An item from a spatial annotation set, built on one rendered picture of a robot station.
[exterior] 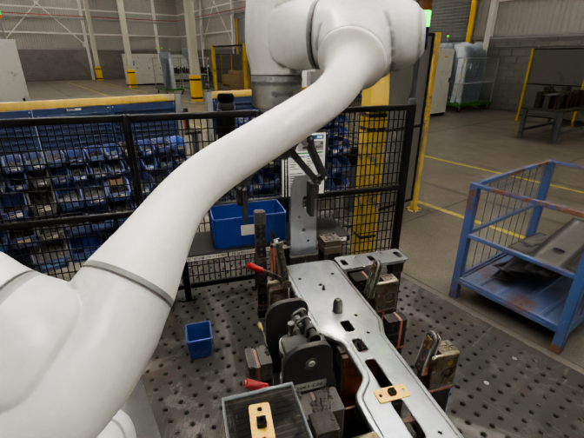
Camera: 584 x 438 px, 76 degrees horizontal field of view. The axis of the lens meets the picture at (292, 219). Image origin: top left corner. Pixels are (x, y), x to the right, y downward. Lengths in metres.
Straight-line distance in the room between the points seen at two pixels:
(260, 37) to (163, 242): 0.38
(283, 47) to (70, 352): 0.50
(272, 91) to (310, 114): 0.18
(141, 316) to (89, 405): 0.08
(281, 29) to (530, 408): 1.37
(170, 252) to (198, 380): 1.09
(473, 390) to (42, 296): 1.38
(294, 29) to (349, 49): 0.11
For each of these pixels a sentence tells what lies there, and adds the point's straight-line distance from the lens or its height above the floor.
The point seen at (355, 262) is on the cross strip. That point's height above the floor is 1.00.
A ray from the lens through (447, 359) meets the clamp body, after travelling 1.12.
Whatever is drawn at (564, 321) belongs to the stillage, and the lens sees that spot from 2.95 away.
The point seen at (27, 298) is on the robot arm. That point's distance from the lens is 0.39.
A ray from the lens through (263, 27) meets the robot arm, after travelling 0.66.
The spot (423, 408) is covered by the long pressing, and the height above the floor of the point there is 1.00.
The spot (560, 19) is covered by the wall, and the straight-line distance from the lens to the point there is 15.86.
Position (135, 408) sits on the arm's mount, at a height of 0.89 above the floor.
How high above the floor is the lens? 1.75
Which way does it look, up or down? 23 degrees down
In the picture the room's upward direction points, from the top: straight up
